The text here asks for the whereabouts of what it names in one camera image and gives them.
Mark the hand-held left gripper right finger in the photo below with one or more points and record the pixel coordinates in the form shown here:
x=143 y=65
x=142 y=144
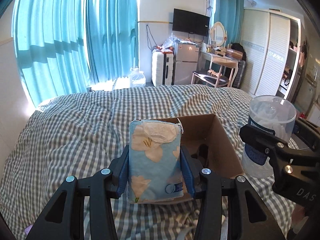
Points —
x=187 y=175

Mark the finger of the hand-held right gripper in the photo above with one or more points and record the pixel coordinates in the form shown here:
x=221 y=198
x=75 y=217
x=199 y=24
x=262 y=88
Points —
x=306 y=132
x=260 y=136

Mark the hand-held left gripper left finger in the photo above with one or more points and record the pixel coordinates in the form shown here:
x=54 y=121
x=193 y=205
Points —
x=123 y=175

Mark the clear plastic swab jar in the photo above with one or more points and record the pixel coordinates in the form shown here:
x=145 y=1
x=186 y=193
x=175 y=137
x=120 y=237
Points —
x=272 y=115

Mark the blue floral tissue pack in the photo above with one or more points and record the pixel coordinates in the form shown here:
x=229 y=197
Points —
x=155 y=160

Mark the cardboard box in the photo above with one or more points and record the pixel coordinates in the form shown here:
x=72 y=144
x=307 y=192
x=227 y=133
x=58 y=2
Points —
x=220 y=150

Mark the person's right hand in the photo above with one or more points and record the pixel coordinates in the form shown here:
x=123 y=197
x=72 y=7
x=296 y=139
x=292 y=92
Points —
x=300 y=216

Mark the grey checked bed quilt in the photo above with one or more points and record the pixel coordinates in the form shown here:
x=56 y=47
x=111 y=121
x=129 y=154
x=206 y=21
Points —
x=75 y=142

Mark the dark suitcase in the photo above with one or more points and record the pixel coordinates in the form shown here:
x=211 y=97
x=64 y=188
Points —
x=240 y=73

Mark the wooden chair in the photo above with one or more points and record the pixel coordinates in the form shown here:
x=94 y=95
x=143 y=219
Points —
x=210 y=77

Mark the hanging pink clothes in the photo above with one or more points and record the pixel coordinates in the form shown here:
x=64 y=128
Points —
x=303 y=52

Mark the white slatted wardrobe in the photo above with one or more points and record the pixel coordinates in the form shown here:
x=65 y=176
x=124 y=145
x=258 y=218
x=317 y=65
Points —
x=267 y=55

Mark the wooden box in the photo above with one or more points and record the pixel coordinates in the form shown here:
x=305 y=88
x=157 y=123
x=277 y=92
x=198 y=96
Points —
x=233 y=53

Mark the black bag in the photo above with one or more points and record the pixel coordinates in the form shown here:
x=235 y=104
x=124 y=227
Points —
x=238 y=50

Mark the white vanity table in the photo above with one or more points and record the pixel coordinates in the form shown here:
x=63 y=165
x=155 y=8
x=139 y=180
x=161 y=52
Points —
x=217 y=57

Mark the clear water jug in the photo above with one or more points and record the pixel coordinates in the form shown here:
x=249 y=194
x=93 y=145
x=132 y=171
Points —
x=137 y=78

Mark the silver mini fridge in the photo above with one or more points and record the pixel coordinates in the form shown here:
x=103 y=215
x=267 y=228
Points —
x=186 y=62

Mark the white bottle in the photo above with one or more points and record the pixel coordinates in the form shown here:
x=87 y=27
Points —
x=203 y=48

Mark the oval vanity mirror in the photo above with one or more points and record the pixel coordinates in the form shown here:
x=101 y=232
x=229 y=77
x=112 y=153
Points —
x=218 y=33

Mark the white suitcase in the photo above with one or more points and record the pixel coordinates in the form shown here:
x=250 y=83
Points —
x=160 y=67

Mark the orange snack packets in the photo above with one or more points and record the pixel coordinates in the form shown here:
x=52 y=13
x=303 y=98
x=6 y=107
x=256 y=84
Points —
x=163 y=50

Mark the narrow teal curtain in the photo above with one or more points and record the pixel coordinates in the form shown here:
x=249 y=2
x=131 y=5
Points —
x=228 y=12

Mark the clear plastic bag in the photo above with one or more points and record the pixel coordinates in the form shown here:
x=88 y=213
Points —
x=171 y=41

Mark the wide teal curtain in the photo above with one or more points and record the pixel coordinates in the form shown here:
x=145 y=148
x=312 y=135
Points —
x=50 y=42

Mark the black wall television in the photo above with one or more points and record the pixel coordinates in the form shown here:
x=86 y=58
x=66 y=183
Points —
x=191 y=22

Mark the white curtain rail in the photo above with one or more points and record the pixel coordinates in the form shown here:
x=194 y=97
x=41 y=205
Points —
x=250 y=0

